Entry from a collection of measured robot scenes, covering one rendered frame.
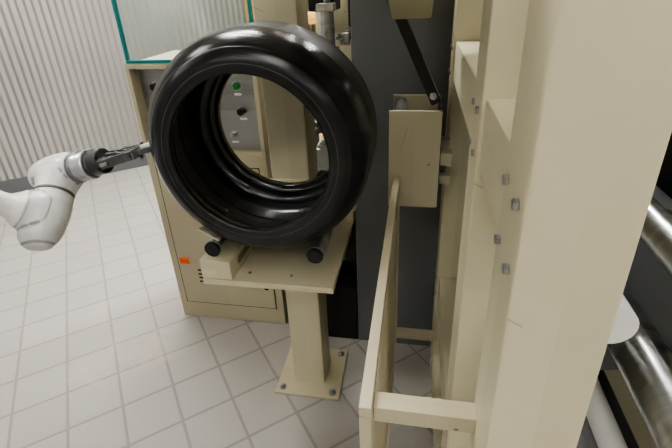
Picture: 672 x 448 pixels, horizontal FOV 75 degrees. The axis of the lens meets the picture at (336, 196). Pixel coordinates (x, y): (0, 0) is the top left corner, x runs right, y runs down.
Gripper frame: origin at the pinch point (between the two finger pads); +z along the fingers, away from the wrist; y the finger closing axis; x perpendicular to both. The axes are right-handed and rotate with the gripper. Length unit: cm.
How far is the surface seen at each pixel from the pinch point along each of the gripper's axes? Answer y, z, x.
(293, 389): 22, -6, 116
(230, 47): -10.7, 36.4, -18.0
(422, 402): -57, 66, 34
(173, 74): -10.9, 21.4, -16.3
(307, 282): -9, 33, 44
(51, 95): 221, -237, -23
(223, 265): -10.6, 12.0, 33.5
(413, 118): 19, 67, 14
